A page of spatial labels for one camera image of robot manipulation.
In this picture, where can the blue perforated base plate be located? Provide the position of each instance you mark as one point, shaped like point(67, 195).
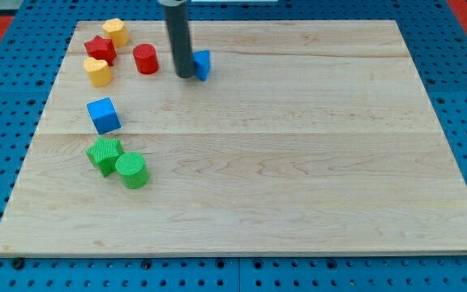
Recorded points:
point(31, 53)

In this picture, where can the blue cube block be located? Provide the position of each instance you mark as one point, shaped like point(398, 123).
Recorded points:
point(103, 115)

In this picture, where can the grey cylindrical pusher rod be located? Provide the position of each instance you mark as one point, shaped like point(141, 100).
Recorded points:
point(177, 23)

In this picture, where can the yellow heart block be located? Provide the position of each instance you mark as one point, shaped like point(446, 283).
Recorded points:
point(98, 71)

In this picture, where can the red cylinder block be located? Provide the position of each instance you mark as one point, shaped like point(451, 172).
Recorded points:
point(146, 59)

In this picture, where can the green cylinder block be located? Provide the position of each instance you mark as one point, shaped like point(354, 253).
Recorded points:
point(133, 170)

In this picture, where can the blue triangular block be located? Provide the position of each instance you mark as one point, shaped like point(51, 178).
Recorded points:
point(202, 64)

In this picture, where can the yellow hexagon block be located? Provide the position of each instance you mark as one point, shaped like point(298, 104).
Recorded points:
point(116, 30)

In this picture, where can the green star block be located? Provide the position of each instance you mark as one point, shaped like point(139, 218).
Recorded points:
point(104, 154)

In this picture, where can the red star block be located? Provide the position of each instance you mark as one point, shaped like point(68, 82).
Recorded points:
point(101, 49)

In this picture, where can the light wooden board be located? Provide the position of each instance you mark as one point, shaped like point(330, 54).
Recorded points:
point(309, 138)

